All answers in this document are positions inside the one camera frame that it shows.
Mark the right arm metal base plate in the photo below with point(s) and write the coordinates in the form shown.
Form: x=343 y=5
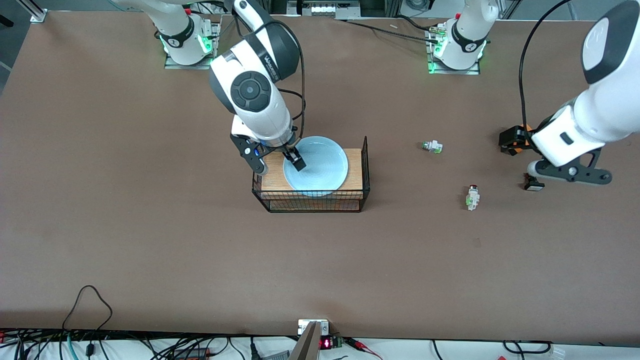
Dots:
x=190 y=66

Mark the aluminium frame profile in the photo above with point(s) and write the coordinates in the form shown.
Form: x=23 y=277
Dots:
x=37 y=12

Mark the black square white-capped button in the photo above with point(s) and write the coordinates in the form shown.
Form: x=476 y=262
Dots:
x=534 y=188

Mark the light blue round plate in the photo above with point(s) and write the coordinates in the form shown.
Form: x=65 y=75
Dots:
x=325 y=167

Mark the red digit display module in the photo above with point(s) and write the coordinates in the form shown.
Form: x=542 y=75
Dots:
x=326 y=343

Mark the black power adapter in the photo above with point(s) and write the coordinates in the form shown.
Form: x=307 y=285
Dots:
x=192 y=354

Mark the wooden board shelf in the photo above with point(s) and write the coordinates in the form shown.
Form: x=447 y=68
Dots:
x=355 y=170

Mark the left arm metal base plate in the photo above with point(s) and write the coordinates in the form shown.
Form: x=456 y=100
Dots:
x=455 y=71

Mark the small white box device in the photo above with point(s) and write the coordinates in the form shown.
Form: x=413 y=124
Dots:
x=304 y=327

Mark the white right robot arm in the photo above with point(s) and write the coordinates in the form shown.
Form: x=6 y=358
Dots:
x=255 y=100

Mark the orange button enclosure box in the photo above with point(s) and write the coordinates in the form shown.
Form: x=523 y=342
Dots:
x=528 y=145

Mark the red push button switch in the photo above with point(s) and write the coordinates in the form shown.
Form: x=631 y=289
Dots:
x=472 y=199

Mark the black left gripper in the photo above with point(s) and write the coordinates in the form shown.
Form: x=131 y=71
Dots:
x=523 y=136

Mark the red clip lead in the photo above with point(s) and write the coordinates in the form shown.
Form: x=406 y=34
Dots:
x=362 y=345

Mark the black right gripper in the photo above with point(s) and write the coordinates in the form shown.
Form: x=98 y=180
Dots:
x=288 y=149

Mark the lit white panel device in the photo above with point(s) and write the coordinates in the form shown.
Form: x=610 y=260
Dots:
x=325 y=9

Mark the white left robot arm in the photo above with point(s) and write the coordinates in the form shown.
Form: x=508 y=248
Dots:
x=610 y=110

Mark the white green small connector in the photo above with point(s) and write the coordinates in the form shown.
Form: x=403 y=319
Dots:
x=433 y=147

